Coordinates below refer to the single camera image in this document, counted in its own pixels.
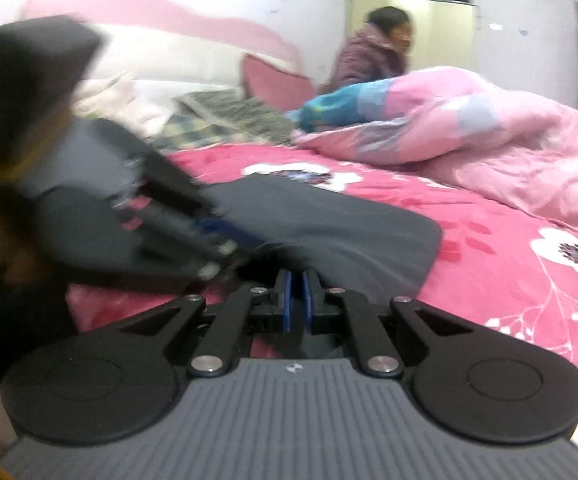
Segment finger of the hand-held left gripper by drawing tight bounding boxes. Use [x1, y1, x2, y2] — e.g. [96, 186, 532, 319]
[118, 239, 224, 282]
[138, 206, 251, 260]

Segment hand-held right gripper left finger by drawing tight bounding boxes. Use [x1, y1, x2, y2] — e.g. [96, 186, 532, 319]
[116, 268, 296, 379]

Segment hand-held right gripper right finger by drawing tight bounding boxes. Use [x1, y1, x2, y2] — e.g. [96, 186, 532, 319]
[302, 268, 477, 379]

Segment dark grey pants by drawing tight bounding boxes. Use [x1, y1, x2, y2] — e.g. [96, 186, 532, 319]
[203, 172, 444, 359]

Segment white fluffy blanket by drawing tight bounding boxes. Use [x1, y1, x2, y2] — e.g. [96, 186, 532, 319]
[73, 72, 181, 137]

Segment plaid pillow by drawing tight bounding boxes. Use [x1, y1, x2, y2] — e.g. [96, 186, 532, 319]
[151, 112, 251, 154]

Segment green leaf-print pillow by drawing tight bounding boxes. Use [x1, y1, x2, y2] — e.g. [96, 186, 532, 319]
[176, 89, 296, 147]

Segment pink pillow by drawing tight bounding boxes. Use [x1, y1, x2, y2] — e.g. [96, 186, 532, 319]
[241, 54, 318, 114]

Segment pink and white headboard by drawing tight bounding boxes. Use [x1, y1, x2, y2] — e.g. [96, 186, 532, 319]
[21, 0, 303, 97]

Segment pink floral blanket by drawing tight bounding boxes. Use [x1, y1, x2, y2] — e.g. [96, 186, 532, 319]
[66, 142, 578, 456]

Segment pink and grey quilt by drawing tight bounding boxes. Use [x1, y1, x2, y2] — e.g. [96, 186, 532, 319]
[294, 65, 578, 242]

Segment pale yellow wardrobe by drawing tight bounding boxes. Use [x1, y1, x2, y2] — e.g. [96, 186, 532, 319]
[346, 0, 481, 74]

